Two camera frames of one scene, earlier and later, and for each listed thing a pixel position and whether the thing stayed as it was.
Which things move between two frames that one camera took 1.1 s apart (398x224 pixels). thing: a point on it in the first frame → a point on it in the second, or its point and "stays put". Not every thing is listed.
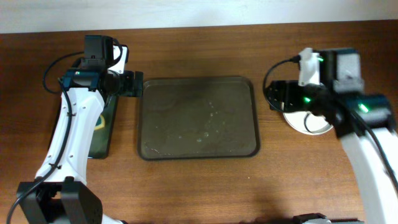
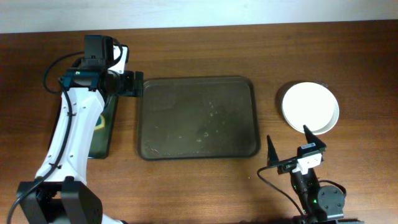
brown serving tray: x=198 y=117 stays put
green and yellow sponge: x=100 y=124 stays put
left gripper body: x=127 y=83 stays put
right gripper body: x=293 y=97 → x=285 y=166
